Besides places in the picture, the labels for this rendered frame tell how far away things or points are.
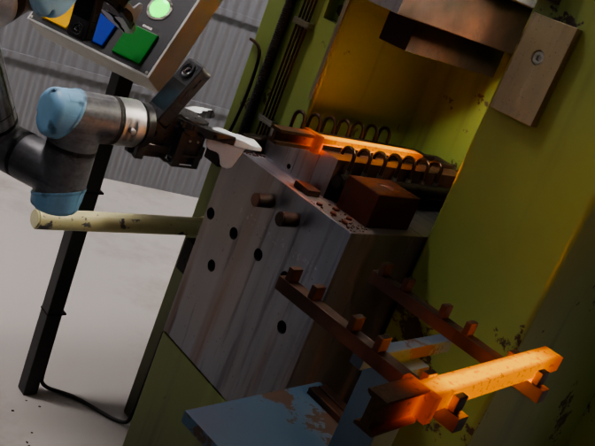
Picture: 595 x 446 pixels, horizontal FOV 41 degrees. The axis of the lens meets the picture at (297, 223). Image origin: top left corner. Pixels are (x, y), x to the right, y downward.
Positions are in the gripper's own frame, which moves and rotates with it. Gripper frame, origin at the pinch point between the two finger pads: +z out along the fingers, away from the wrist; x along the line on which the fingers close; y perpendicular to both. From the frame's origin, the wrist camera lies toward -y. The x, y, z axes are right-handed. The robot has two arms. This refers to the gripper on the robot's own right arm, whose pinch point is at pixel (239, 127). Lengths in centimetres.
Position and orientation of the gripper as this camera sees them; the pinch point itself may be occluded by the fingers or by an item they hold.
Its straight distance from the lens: 140.3
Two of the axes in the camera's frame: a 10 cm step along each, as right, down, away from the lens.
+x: 6.0, 4.7, -6.5
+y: -3.5, 8.8, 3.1
